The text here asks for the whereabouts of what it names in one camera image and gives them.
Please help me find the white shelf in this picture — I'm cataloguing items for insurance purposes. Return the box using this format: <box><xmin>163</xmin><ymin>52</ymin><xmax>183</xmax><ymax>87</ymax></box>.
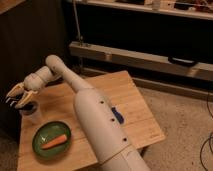
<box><xmin>66</xmin><ymin>0</ymin><xmax>213</xmax><ymax>21</ymax></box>

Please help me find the blue sponge block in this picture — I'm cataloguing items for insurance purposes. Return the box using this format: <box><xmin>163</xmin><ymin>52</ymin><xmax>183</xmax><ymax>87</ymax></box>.
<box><xmin>111</xmin><ymin>107</ymin><xmax>124</xmax><ymax>124</ymax></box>

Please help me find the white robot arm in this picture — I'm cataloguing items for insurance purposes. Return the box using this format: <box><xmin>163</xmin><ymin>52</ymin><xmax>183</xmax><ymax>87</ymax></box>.
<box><xmin>6</xmin><ymin>55</ymin><xmax>151</xmax><ymax>171</ymax></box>

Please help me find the orange carrot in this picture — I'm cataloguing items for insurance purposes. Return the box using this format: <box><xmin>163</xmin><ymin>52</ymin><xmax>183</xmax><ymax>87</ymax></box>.
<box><xmin>41</xmin><ymin>134</ymin><xmax>67</xmax><ymax>149</ymax></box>

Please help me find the wooden table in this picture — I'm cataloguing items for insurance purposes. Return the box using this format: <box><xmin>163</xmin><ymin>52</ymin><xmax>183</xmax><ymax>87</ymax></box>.
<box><xmin>17</xmin><ymin>71</ymin><xmax>165</xmax><ymax>171</ymax></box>

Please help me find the long grey case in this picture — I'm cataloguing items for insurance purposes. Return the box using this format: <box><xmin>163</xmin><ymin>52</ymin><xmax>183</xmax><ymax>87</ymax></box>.
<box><xmin>69</xmin><ymin>41</ymin><xmax>213</xmax><ymax>81</ymax></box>

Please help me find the metal stand pole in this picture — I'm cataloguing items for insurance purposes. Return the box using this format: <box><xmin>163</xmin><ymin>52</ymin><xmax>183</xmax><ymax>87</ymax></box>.
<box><xmin>71</xmin><ymin>0</ymin><xmax>86</xmax><ymax>73</ymax></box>

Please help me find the dark cabinet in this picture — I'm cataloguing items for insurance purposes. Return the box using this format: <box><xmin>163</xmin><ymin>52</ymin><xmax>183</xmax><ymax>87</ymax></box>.
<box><xmin>0</xmin><ymin>0</ymin><xmax>68</xmax><ymax>134</ymax></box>

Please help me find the green ceramic plate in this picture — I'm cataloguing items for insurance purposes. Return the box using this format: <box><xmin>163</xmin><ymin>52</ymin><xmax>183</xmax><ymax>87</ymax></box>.
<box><xmin>32</xmin><ymin>121</ymin><xmax>71</xmax><ymax>160</ymax></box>

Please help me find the black case handle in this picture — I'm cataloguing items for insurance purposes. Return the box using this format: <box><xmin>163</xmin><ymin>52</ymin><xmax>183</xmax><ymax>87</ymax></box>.
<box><xmin>168</xmin><ymin>57</ymin><xmax>198</xmax><ymax>67</ymax></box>

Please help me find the translucent plastic cup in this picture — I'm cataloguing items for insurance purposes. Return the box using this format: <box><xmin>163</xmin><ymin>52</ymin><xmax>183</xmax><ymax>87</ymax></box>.
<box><xmin>19</xmin><ymin>101</ymin><xmax>42</xmax><ymax>124</ymax></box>

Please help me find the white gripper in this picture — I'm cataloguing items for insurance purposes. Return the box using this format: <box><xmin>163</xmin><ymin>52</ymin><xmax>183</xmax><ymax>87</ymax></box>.
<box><xmin>6</xmin><ymin>73</ymin><xmax>44</xmax><ymax>109</ymax></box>

